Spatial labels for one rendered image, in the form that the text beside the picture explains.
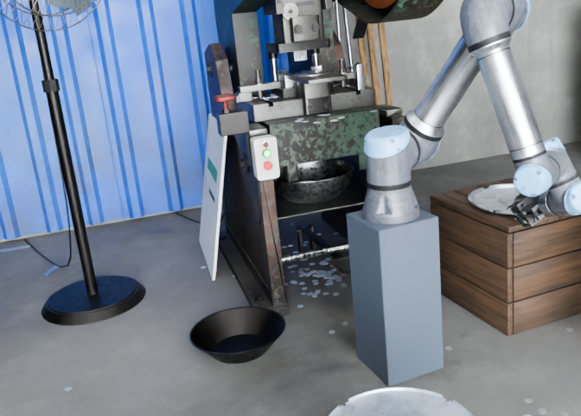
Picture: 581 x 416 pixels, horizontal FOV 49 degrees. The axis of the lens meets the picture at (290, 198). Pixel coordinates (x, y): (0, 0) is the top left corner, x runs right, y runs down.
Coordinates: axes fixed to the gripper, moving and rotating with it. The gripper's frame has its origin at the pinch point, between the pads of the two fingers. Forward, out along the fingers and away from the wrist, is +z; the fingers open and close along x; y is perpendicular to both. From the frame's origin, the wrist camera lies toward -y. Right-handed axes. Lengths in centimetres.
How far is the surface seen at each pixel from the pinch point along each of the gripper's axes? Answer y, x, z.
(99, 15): 52, -166, 138
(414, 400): 65, 6, -49
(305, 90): 21, -67, 37
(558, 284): 0.5, 28.7, 10.0
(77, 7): 65, -137, 48
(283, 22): 13, -90, 38
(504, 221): 5.4, 2.1, 3.2
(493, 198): -3.5, -1.8, 20.5
